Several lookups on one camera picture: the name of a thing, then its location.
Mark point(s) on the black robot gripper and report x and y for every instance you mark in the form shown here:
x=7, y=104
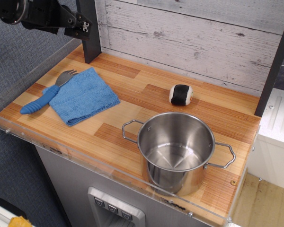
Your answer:
x=50, y=15

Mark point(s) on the blue handled metal fork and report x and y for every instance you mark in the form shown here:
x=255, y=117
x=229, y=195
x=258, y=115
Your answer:
x=51, y=92

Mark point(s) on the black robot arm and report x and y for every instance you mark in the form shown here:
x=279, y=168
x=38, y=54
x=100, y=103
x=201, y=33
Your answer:
x=14, y=11

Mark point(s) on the blue folded cloth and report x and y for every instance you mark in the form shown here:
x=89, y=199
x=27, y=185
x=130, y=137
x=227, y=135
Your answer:
x=83, y=96

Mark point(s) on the toy sushi roll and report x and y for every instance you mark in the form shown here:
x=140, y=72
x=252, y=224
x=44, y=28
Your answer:
x=180, y=94

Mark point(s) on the stainless steel pot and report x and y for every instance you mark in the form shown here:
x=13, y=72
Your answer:
x=175, y=150

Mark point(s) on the white side cabinet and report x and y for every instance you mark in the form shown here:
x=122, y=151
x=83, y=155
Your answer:
x=266, y=160

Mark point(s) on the clear acrylic guard rail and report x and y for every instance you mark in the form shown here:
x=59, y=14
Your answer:
x=97, y=143

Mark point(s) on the dark grey right post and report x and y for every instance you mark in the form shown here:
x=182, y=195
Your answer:
x=271, y=79

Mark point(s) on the yellow object on white frame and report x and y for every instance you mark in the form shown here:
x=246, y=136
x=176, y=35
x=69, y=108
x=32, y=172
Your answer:
x=8, y=219

